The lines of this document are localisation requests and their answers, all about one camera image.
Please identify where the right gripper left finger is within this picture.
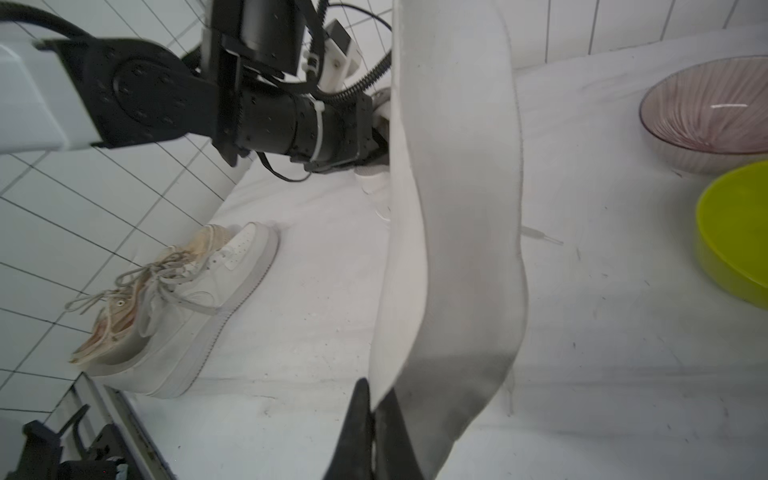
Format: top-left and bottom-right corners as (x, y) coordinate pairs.
(323, 378), (374, 480)

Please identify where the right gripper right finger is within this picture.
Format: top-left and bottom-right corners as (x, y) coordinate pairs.
(373, 389), (423, 480)

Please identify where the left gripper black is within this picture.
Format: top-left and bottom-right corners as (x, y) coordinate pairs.
(236, 1), (390, 174)

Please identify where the white shoe insole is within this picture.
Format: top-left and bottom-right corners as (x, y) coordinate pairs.
(368, 1), (527, 479)

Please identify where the white sneaker with laces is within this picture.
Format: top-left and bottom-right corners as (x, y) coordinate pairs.
(353, 87), (547, 265)

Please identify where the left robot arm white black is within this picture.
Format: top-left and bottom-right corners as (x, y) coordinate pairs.
(1, 1), (392, 174)

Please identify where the lime green plastic bowl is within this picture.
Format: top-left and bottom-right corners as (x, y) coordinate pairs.
(694, 161), (767, 309)

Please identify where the pink marbled bowl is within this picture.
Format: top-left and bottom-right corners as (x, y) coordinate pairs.
(639, 55), (767, 175)

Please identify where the aluminium rail frame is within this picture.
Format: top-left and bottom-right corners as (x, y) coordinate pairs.
(45, 374), (176, 479)

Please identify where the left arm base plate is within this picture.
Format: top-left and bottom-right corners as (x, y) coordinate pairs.
(5, 405), (144, 480)

